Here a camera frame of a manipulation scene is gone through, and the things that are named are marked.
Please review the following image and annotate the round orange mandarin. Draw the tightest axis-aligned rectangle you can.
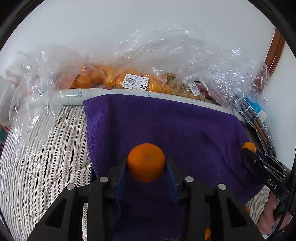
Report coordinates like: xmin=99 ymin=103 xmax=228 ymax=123
xmin=127 ymin=143 xmax=166 ymax=183

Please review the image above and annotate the clear plastic bag of longans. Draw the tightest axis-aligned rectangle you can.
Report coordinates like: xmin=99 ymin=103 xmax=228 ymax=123
xmin=116 ymin=25 xmax=270 ymax=110

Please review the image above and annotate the large orange with stem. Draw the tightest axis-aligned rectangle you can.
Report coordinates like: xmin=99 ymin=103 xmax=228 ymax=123
xmin=205 ymin=226 xmax=211 ymax=240

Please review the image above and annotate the striped quilted table cover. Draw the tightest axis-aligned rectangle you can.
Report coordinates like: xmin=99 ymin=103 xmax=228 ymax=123
xmin=1 ymin=106 xmax=92 ymax=240

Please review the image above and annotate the white plastic bag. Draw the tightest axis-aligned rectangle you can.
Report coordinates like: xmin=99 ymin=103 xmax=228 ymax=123
xmin=0 ymin=76 xmax=16 ymax=129

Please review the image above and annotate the purple towel over tray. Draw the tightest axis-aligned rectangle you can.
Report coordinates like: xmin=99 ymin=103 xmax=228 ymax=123
xmin=84 ymin=94 xmax=263 ymax=240

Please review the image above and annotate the person's right hand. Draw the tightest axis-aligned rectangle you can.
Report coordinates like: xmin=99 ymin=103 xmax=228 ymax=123
xmin=256 ymin=191 xmax=280 ymax=235

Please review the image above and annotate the blue white tissue box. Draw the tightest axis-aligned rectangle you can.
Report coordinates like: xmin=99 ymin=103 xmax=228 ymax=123
xmin=244 ymin=97 xmax=267 ymax=122

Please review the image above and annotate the small orange end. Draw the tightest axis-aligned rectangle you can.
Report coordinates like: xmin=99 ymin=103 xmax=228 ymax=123
xmin=242 ymin=142 xmax=256 ymax=153

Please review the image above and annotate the brown wooden door frame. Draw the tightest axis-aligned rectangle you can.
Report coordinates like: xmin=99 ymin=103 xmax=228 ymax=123
xmin=264 ymin=28 xmax=285 ymax=76

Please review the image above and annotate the clear plastic bag of oranges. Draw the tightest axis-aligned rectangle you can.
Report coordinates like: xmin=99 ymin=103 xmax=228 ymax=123
xmin=6 ymin=45 xmax=171 ymax=152

